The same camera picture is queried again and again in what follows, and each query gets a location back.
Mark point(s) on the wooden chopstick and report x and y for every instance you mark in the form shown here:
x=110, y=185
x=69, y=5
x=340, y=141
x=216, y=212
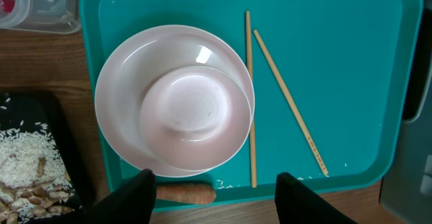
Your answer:
x=291, y=104
x=252, y=136

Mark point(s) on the orange carrot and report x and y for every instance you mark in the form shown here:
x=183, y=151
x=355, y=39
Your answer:
x=200, y=194

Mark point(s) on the left wooden chopstick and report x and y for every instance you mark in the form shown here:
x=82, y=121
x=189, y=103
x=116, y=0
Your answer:
x=252, y=136

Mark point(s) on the black rectangular tray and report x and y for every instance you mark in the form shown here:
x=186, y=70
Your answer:
x=67, y=143

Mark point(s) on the right wooden chopstick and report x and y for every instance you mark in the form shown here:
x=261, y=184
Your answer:
x=291, y=104

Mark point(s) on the clear plastic waste bin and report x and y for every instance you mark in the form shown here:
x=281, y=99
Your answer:
x=58, y=17

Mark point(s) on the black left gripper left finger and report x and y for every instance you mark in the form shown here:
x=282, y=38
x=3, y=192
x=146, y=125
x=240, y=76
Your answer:
x=132, y=203

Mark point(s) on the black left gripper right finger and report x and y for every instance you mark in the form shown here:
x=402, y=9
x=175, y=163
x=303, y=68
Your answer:
x=296, y=203

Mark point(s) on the rice and food scraps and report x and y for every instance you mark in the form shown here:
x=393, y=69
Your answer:
x=34, y=181

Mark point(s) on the grey dishwasher rack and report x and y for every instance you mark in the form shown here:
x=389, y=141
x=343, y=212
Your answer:
x=406, y=187

